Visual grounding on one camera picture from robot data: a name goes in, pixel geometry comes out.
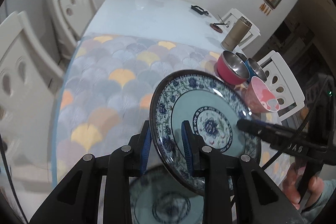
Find tan thermos bottle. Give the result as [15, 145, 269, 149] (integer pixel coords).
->
[221, 16, 252, 51]

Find white chair far left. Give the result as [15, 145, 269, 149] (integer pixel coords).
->
[46, 0, 97, 52]

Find pink cartoon bowl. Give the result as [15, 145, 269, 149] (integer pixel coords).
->
[243, 76, 280, 114]

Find blue steel bowl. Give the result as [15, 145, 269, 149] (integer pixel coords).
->
[244, 58, 267, 83]

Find red steel bowl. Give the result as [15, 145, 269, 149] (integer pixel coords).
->
[215, 50, 250, 85]

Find white chair far right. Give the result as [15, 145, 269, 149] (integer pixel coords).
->
[221, 9, 260, 51]

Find right hand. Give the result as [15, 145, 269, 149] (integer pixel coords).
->
[282, 163, 329, 210]

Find round red coaster stand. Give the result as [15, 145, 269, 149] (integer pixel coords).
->
[210, 16, 230, 34]

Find fan pattern table mat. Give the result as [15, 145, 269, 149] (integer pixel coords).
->
[51, 33, 220, 185]

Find white chair near left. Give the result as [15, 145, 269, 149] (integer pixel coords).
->
[1, 11, 64, 158]

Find white chair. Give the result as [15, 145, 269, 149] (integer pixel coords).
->
[257, 51, 305, 121]
[46, 0, 97, 52]
[1, 11, 64, 158]
[221, 9, 260, 51]

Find white chair near right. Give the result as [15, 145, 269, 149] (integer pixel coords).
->
[257, 51, 305, 121]

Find black clip tool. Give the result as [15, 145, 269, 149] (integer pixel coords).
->
[191, 5, 211, 17]

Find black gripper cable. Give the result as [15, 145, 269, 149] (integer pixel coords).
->
[260, 74, 334, 169]

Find blue floral ceramic plate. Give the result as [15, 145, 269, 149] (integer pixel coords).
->
[149, 69, 261, 195]

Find black smartphone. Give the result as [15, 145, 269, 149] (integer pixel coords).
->
[236, 52, 247, 62]

